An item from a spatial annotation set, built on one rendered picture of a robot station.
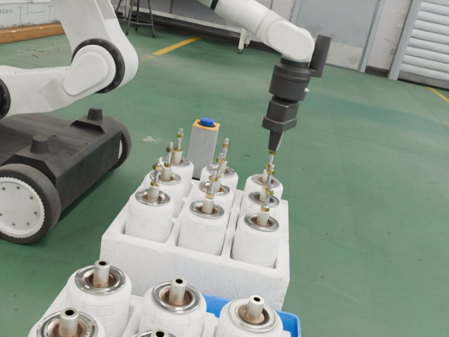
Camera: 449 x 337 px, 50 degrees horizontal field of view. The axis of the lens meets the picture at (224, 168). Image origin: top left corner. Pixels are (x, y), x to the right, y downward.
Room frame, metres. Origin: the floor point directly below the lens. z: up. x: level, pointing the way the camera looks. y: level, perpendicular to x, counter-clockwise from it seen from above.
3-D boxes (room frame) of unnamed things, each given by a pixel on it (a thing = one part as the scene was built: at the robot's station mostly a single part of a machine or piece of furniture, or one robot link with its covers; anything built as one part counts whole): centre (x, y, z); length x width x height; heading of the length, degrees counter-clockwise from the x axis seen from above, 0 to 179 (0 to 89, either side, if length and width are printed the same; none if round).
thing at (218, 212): (0.91, 0.02, 0.25); 0.08 x 0.08 x 0.01
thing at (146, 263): (1.03, 0.01, 0.09); 0.39 x 0.39 x 0.18; 88
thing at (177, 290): (0.60, 0.03, 0.26); 0.02 x 0.02 x 0.03
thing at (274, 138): (1.13, -0.10, 0.37); 0.03 x 0.02 x 0.06; 65
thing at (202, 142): (1.32, 0.08, 0.16); 0.07 x 0.07 x 0.31; 88
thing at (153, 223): (0.91, 0.14, 0.16); 0.10 x 0.10 x 0.18
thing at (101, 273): (0.60, 0.15, 0.26); 0.02 x 0.02 x 0.03
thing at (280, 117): (1.14, -0.11, 0.46); 0.13 x 0.10 x 0.12; 155
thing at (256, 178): (1.14, -0.11, 0.25); 0.08 x 0.08 x 0.01
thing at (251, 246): (0.90, -0.10, 0.16); 0.10 x 0.10 x 0.18
